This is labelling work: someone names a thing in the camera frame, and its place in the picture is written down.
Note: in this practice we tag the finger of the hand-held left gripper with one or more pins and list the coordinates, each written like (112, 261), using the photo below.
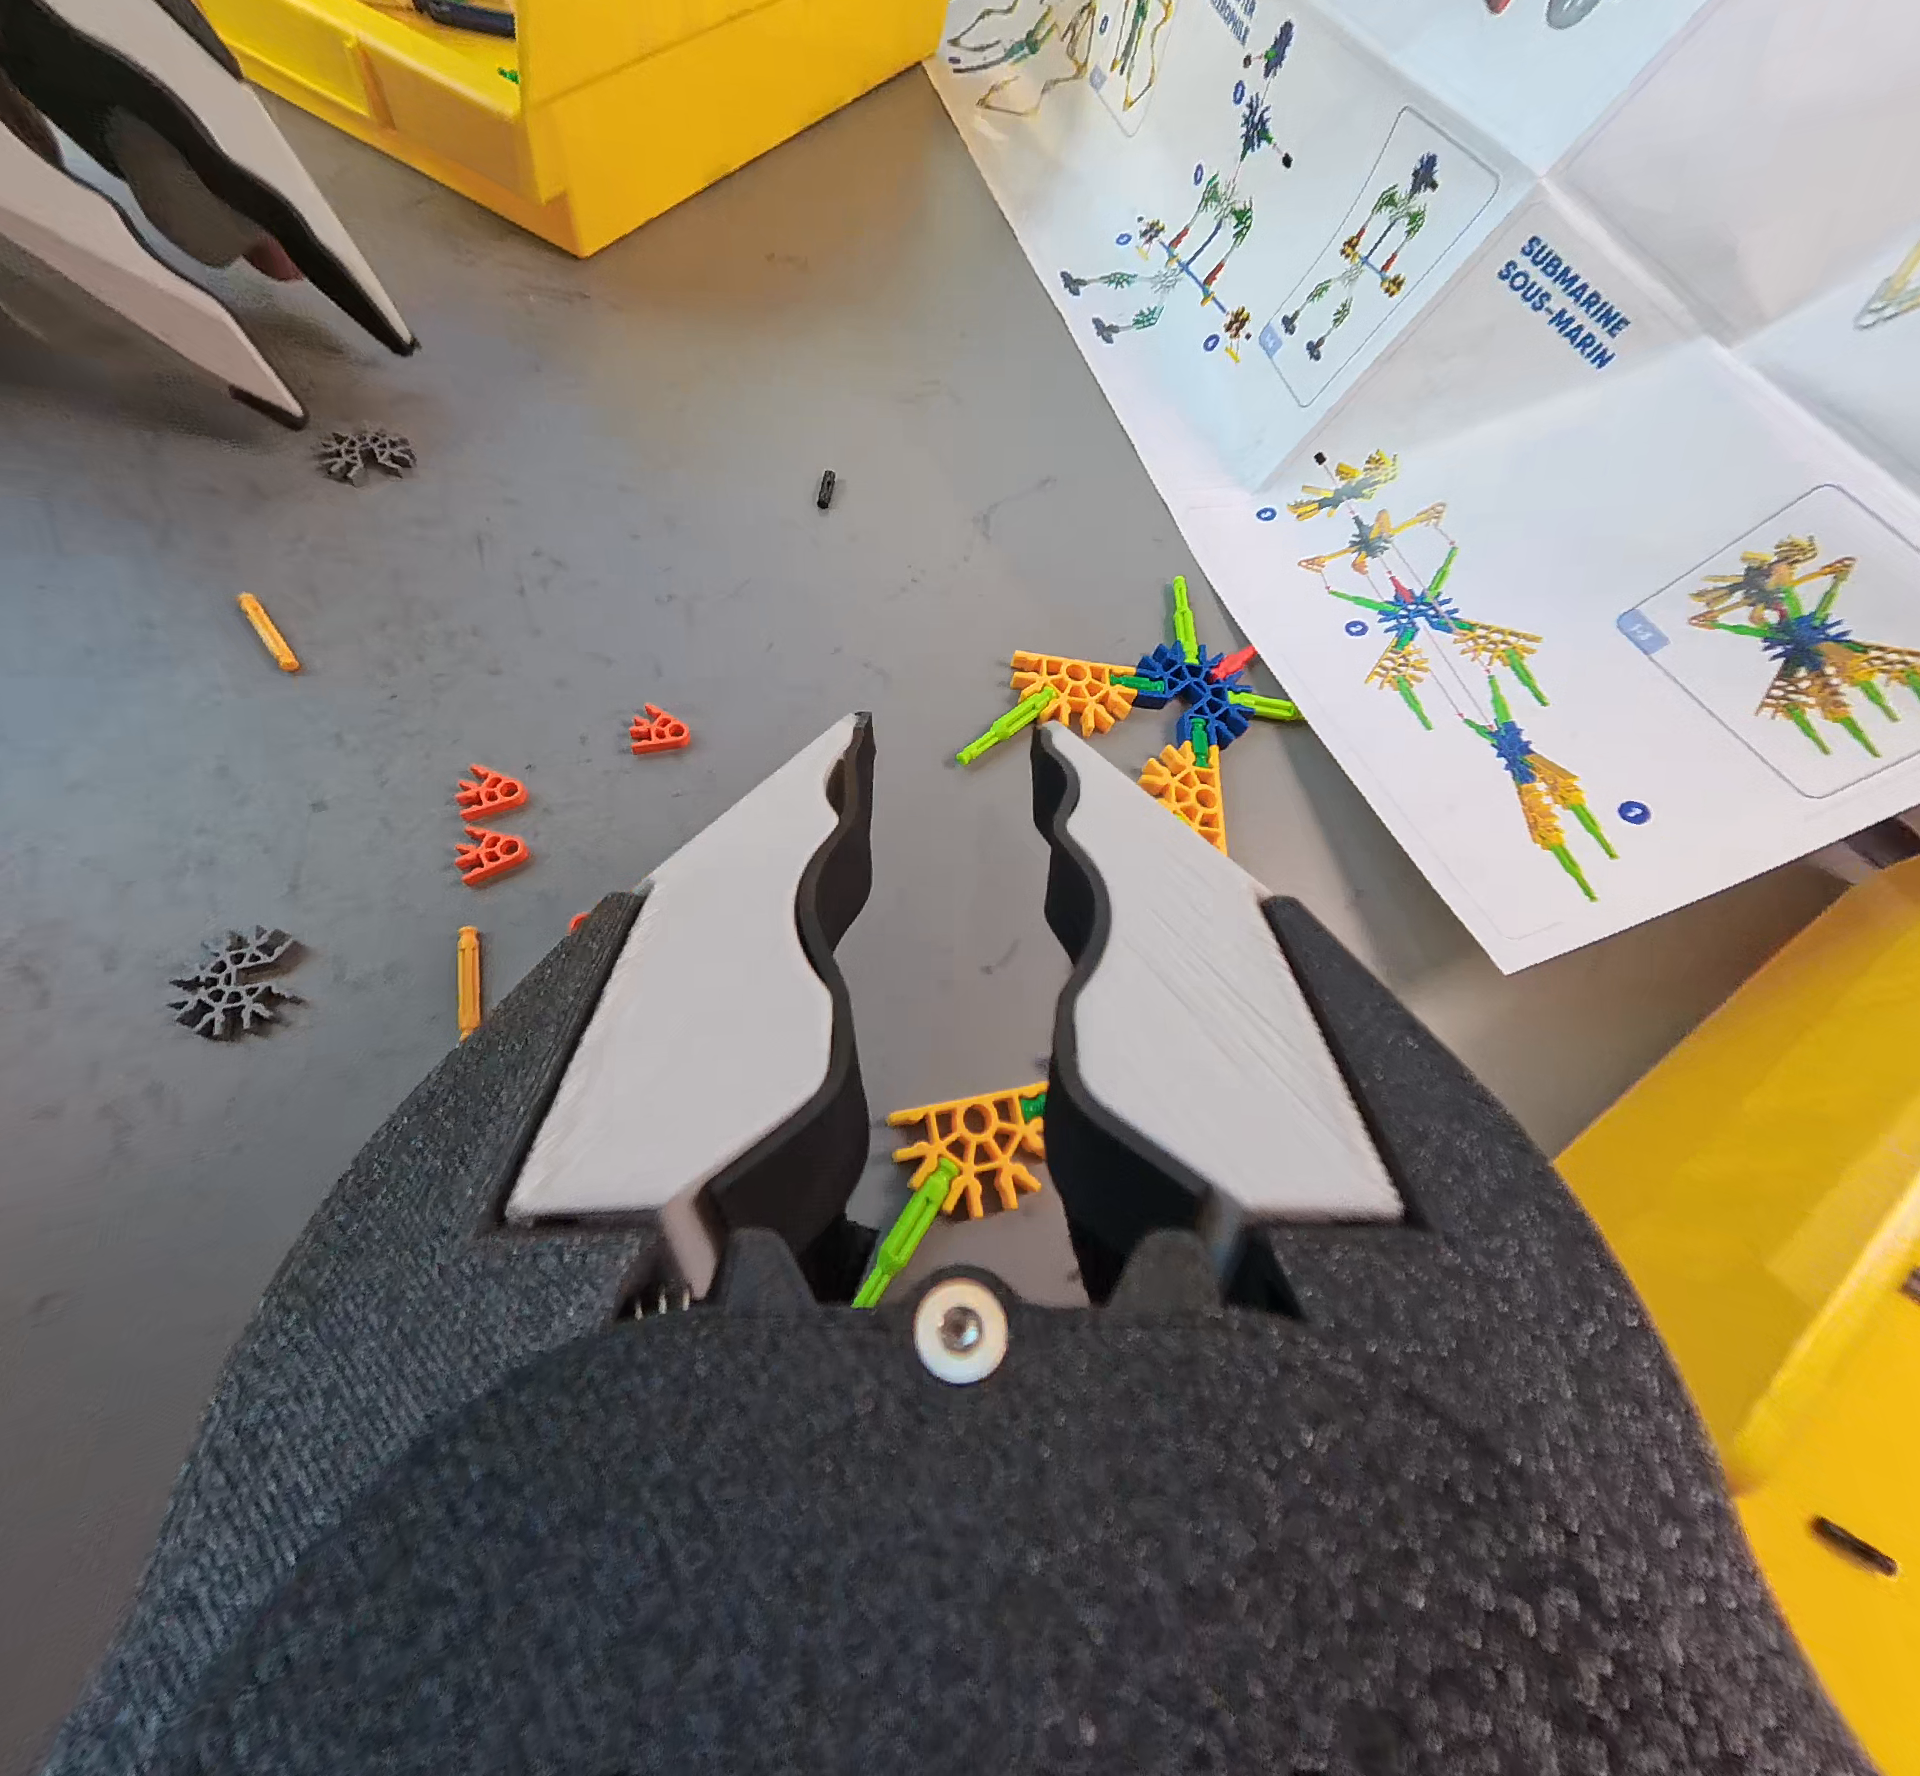
(195, 82)
(137, 277)

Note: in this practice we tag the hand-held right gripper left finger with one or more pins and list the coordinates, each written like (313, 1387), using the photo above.
(689, 1041)

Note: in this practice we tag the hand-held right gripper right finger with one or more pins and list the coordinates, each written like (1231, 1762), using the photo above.
(1214, 1041)

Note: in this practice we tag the yellow short rod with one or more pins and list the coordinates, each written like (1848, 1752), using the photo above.
(468, 980)
(267, 633)

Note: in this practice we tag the grey snowflake connector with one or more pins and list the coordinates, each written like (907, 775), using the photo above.
(237, 980)
(367, 456)

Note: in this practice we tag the person's left hand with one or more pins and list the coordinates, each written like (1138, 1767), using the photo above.
(271, 258)

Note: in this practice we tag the blue yellow green toy model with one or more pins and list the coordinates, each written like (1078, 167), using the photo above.
(974, 1138)

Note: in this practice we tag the yellow bin with colourful pieces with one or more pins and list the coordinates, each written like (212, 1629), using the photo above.
(719, 37)

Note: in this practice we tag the white folded instruction sheet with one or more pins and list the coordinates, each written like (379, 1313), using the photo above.
(1499, 232)

